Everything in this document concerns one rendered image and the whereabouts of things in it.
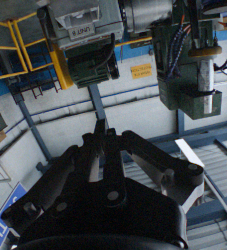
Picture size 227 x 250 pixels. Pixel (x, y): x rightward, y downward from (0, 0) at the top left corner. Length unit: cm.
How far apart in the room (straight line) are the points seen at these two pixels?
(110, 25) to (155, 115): 615
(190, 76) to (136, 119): 553
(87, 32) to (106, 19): 9
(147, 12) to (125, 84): 538
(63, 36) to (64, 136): 667
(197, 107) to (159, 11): 57
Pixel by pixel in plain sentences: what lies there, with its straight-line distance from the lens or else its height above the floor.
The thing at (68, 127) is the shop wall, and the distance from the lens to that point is 692.
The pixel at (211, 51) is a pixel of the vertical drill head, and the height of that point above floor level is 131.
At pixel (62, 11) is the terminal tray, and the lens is 39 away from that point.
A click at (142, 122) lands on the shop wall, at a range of 664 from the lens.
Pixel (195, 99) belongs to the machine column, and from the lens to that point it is 94.
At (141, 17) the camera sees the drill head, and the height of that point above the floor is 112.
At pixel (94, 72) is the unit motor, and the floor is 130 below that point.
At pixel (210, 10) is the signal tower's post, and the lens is 29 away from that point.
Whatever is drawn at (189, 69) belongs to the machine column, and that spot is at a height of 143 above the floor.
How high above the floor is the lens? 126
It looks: 25 degrees up
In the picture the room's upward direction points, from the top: 165 degrees clockwise
